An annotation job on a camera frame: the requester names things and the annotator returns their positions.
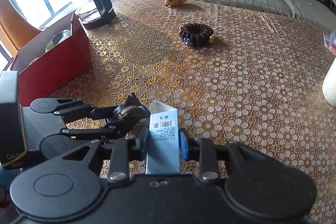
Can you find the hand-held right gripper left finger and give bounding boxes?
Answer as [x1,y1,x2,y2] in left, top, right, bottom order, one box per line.
[62,127,150,182]

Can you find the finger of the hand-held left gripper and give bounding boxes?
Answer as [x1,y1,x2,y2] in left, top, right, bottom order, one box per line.
[54,93,143,125]
[62,119,149,142]

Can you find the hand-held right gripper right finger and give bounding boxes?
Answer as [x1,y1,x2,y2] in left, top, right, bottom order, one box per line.
[179,128,265,184]

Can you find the light blue small carton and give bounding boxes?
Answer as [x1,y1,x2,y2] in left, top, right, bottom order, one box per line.
[146,99,182,176]

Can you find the black ribbed round object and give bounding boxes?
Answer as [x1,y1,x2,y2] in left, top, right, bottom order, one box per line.
[112,104,151,123]

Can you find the red cardboard box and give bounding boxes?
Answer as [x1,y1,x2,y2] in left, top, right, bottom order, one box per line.
[8,11,93,106]

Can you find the wet wipes pack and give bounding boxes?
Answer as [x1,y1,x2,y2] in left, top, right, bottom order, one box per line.
[45,28,72,53]

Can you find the desktop with floral tablecloth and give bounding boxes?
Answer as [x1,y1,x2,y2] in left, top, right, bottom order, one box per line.
[45,0,336,216]

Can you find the person's blue jeans leg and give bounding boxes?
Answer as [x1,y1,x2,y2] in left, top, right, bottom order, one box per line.
[0,167,16,189]

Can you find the orange chair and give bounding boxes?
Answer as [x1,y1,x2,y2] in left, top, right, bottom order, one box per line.
[0,0,44,52]

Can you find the glass electric kettle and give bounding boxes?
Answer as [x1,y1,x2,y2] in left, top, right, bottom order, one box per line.
[69,0,115,30]

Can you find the white cup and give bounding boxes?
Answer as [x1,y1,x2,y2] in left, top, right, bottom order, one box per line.
[322,56,336,107]

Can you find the colourful card packet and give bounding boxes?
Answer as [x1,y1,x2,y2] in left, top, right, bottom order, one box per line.
[323,31,336,55]

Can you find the brown bead bracelet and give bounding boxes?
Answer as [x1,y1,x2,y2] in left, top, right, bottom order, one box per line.
[179,23,216,46]

